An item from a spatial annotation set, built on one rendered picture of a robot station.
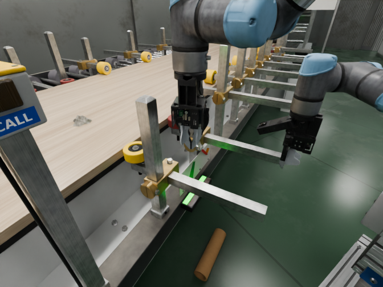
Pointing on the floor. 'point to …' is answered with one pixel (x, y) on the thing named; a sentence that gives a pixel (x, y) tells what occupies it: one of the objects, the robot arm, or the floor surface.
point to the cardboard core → (210, 255)
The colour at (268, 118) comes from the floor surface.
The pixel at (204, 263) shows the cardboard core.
